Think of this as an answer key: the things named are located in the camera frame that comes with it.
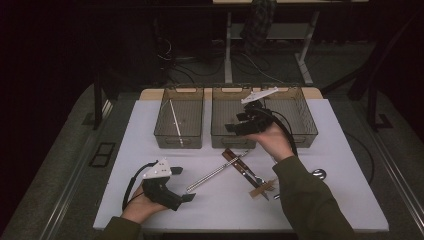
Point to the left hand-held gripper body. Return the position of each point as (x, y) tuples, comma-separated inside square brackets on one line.
[(161, 191)]

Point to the metal floor rail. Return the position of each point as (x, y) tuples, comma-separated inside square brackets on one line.
[(80, 166), (400, 185)]

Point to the white chopstick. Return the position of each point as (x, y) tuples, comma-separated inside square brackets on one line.
[(176, 123)]

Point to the dark patterned cloth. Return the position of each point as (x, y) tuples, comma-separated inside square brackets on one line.
[(258, 23)]

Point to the white-legged desk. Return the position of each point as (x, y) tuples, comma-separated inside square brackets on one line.
[(228, 50)]

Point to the person's left hand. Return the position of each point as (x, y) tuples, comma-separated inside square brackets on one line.
[(140, 208)]

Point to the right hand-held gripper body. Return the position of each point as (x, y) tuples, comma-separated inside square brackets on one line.
[(258, 123)]

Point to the black metal stand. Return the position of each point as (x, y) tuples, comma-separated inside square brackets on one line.
[(97, 106), (371, 100)]

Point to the transparent grey plastic bin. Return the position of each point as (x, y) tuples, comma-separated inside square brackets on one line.
[(223, 116), (300, 116), (190, 116)]

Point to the person's right hand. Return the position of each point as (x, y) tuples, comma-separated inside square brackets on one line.
[(275, 141)]

